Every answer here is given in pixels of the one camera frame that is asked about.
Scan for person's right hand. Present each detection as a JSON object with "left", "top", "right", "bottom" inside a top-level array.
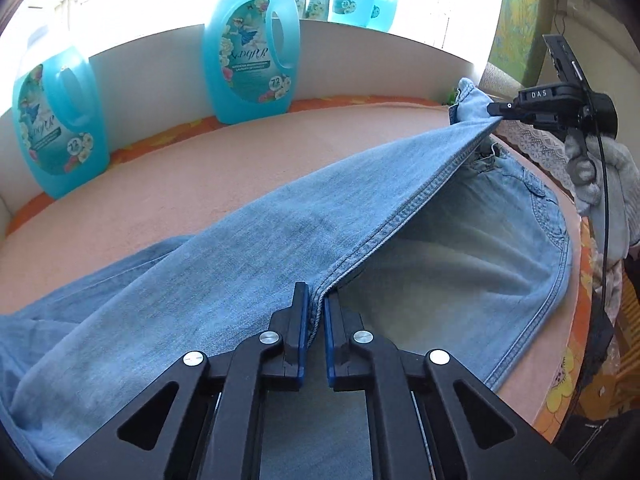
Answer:
[{"left": 565, "top": 127, "right": 640, "bottom": 261}]

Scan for black cable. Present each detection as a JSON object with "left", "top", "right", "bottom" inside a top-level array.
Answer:
[{"left": 575, "top": 60, "right": 621, "bottom": 341}]

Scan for orange floral tablecloth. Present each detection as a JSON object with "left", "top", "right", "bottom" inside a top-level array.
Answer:
[{"left": 5, "top": 94, "right": 626, "bottom": 443}]

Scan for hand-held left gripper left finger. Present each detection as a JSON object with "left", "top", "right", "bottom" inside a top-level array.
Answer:
[{"left": 52, "top": 281, "right": 311, "bottom": 480}]

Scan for green yellow curtain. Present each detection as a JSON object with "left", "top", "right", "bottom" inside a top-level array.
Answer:
[{"left": 492, "top": 0, "right": 557, "bottom": 88}]

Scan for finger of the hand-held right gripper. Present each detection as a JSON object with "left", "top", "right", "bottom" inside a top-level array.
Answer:
[{"left": 486, "top": 101, "right": 523, "bottom": 121}]

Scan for pink blanket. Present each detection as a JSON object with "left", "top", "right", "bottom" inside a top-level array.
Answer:
[{"left": 0, "top": 95, "right": 583, "bottom": 441}]

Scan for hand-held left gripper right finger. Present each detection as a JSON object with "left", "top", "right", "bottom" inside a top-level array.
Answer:
[{"left": 322, "top": 292, "right": 581, "bottom": 480}]

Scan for light blue denim pants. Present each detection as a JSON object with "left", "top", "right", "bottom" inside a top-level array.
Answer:
[{"left": 0, "top": 77, "right": 576, "bottom": 480}]

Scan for white lace cloth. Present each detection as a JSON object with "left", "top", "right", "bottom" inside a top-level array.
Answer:
[{"left": 492, "top": 115, "right": 577, "bottom": 192}]

